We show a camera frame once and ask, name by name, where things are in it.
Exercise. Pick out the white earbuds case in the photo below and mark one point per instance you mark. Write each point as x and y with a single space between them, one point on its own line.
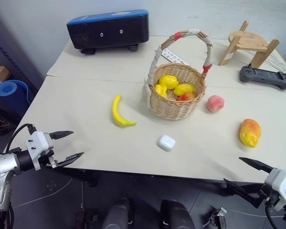
166 142

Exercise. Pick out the rolled blue foam mat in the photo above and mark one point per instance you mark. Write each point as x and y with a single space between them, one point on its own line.
13 91

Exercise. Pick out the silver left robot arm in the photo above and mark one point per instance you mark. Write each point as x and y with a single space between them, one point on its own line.
2 164

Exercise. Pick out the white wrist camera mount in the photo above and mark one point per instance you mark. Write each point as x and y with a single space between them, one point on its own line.
282 183
38 143

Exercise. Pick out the grey game controller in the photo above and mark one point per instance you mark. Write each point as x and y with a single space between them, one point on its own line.
264 76

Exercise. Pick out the orange yellow mango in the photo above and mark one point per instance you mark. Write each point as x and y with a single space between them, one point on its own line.
250 132

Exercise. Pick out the black case with blue lid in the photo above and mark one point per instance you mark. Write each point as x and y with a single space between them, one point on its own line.
107 29

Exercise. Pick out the yellow plastic toy piece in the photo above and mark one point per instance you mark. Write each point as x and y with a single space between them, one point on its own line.
161 90

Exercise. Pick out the wooden stool stand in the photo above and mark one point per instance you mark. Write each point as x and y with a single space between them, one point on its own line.
249 44

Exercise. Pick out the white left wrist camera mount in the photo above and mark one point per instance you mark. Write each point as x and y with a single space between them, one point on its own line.
38 143

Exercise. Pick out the oval yellow lemon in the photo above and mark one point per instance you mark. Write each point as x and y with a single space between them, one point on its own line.
184 89

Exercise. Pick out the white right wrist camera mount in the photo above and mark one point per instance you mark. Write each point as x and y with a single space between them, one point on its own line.
282 183

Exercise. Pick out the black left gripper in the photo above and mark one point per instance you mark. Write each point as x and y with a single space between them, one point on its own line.
47 160

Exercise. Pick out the white printed card strip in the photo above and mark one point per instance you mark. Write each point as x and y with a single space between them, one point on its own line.
174 58

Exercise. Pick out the small metal clamp device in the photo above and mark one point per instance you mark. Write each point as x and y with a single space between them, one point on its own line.
215 218

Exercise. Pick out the red apple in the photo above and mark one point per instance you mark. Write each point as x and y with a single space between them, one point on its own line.
187 96

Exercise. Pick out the yellow banana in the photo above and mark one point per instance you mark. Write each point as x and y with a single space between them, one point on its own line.
118 114

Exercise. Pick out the pink peach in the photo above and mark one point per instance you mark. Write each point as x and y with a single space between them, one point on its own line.
215 103

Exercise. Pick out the dark rounded shape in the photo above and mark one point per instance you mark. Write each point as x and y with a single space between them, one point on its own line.
176 214
116 213

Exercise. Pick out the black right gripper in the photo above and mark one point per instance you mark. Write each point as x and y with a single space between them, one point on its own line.
270 195

